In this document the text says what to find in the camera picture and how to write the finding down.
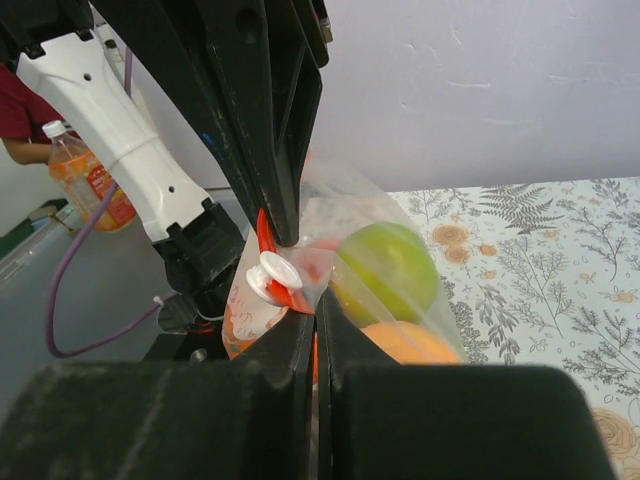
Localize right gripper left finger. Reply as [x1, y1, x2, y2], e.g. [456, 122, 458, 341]
[1, 312, 315, 479]

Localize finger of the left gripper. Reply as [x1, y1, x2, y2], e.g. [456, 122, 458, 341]
[261, 1, 329, 246]
[94, 1, 280, 229]

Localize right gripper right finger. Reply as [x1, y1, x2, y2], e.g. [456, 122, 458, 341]
[316, 292, 614, 479]

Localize fake orange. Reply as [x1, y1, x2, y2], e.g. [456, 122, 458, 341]
[361, 321, 462, 365]

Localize fake green apple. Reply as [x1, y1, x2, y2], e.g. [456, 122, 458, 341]
[333, 222, 440, 328]

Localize clear zip top bag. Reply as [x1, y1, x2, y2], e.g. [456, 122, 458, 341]
[221, 157, 467, 363]

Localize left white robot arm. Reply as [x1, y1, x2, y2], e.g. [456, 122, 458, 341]
[1, 0, 329, 318]

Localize orange juice bottle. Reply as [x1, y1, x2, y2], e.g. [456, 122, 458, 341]
[42, 120, 136, 232]

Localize person in red shirt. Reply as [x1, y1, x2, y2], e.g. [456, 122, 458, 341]
[1, 65, 70, 165]

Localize floral table mat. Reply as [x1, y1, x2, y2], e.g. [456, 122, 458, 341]
[395, 177, 639, 479]

